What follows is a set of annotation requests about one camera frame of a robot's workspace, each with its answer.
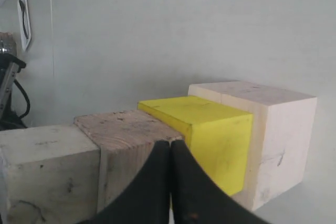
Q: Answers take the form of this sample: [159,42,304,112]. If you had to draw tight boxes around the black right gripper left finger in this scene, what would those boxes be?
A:
[88,141,170,224]

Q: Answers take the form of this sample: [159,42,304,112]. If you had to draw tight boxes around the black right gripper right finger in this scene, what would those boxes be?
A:
[170,140,266,224]

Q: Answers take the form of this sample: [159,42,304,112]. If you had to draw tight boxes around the medium natural wooden cube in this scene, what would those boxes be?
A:
[74,110,183,211]

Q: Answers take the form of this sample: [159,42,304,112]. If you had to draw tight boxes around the yellow painted wooden cube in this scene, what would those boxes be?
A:
[138,96,253,196]

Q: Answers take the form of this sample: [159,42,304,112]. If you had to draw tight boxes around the small natural wooden cube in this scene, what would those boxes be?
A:
[1,125,100,223]

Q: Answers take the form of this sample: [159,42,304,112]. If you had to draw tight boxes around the large natural wooden cube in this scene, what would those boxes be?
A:
[188,81,317,211]

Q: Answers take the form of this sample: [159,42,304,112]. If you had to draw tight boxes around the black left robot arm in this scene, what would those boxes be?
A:
[1,32,30,131]

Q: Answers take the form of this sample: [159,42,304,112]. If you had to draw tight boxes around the white wall outlet plate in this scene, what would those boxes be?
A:
[17,0,32,51]

